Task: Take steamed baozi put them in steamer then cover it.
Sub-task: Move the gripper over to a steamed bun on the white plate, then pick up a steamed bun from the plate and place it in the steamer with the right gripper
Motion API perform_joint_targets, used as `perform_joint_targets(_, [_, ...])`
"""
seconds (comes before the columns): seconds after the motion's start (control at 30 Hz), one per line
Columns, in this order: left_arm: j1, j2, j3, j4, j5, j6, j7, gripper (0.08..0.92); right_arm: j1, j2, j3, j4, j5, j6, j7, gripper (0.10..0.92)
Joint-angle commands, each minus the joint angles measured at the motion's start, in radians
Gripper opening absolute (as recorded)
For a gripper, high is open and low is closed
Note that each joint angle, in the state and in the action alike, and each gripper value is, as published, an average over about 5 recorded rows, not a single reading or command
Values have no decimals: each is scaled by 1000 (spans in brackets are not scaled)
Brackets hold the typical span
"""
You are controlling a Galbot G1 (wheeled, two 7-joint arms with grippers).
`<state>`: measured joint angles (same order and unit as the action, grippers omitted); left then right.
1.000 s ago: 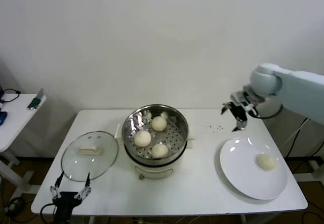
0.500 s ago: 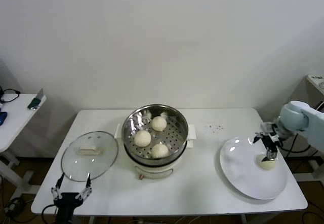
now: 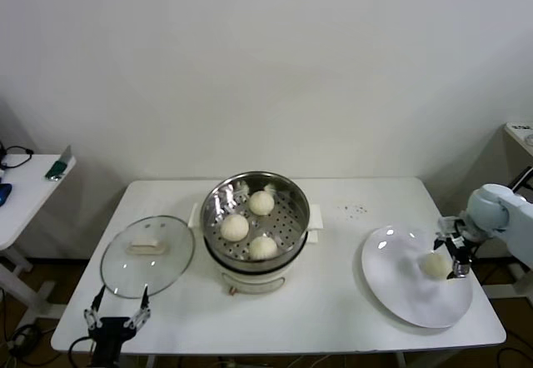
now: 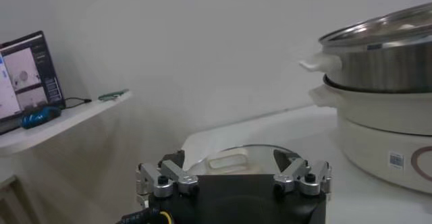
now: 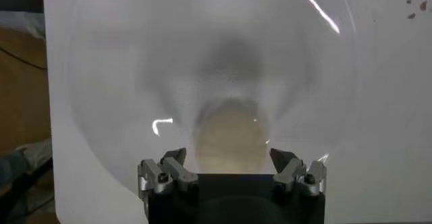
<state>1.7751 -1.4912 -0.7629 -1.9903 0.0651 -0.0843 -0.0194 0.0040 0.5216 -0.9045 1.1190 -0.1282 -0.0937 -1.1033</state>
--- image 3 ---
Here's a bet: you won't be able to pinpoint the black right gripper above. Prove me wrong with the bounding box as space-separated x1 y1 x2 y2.
431 230 475 281

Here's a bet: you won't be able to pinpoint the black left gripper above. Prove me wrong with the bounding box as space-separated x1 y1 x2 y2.
82 283 153 368

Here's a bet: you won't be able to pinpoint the white steamed baozi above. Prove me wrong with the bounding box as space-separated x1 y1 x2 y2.
421 251 453 281
248 236 279 261
248 190 276 217
220 213 251 242

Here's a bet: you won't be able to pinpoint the round glass pot lid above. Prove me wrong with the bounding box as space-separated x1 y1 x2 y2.
99 216 197 300

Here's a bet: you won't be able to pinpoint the perforated steel steamer basket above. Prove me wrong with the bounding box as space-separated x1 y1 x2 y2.
199 171 311 263

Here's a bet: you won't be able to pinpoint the white round plate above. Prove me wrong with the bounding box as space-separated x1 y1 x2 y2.
360 225 475 330

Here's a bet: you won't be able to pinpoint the white floor stand base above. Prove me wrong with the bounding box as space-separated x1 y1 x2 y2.
482 259 533 298

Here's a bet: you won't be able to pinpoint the dark crumb specks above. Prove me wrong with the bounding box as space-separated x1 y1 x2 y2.
335 203 370 220

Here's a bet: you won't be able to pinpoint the beige side cabinet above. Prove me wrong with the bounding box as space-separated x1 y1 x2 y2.
497 122 533 261

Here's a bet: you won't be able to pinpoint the white electric cooking pot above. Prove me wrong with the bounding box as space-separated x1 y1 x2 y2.
189 202 325 298

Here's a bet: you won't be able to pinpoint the white side table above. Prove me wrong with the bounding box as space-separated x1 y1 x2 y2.
0 153 78 323

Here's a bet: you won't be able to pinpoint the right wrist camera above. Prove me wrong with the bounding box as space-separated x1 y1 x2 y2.
436 216 464 236

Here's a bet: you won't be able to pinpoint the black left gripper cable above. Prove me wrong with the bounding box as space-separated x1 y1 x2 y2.
68 336 96 366

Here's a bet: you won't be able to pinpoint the black floor cable bundle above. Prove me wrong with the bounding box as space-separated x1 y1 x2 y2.
0 321 55 367

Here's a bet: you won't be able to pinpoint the white cable with black adapter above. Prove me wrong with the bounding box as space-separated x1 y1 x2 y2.
507 167 533 194

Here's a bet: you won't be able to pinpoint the green handled scraper tool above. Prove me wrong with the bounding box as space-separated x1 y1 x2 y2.
44 144 77 182

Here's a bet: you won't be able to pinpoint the black cable with plug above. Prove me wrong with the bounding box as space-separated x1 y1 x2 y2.
0 141 34 172

